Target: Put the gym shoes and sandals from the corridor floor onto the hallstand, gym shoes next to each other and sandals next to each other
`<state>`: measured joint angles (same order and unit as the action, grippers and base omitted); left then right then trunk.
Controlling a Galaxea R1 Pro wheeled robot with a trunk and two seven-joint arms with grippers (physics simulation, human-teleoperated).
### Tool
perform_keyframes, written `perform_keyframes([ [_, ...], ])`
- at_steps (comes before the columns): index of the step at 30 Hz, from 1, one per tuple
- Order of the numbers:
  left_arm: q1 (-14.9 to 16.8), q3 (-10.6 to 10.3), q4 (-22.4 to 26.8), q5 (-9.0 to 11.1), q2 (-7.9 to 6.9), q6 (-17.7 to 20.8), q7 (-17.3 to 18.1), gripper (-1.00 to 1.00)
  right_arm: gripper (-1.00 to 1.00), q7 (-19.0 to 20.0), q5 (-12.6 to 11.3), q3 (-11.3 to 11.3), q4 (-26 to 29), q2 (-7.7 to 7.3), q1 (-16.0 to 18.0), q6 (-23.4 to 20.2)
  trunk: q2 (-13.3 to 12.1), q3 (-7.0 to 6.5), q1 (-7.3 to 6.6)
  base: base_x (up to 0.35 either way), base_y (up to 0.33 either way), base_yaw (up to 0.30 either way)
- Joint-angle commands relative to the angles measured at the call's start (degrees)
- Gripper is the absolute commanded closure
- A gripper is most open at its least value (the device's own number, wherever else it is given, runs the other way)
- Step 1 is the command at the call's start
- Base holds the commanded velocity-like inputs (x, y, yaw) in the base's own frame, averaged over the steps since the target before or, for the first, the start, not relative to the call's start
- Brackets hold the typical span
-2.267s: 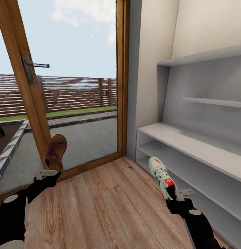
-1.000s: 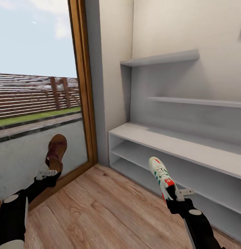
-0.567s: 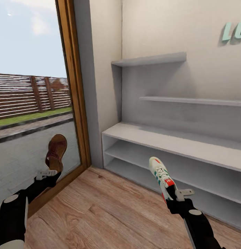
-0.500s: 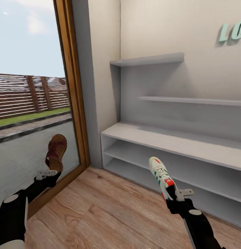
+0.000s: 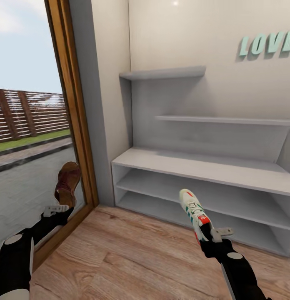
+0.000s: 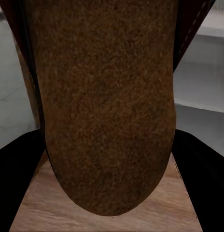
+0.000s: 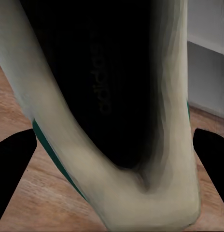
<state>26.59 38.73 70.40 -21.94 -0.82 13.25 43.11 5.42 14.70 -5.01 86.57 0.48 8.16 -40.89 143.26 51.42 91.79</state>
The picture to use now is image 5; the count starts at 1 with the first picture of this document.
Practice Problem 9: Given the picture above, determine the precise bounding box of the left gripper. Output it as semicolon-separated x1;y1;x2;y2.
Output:
38;207;74;234

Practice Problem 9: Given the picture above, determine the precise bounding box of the sandal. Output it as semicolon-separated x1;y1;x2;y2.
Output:
55;162;81;209

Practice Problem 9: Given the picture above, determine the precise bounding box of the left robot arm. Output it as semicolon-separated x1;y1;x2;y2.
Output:
0;205;74;300

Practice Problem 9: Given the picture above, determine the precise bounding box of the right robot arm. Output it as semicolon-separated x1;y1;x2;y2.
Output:
200;227;272;300

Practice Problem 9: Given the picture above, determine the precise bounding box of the gym shoe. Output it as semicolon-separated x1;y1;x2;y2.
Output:
179;189;214;245

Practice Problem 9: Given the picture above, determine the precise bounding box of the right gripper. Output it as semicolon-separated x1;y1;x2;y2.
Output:
200;239;233;259

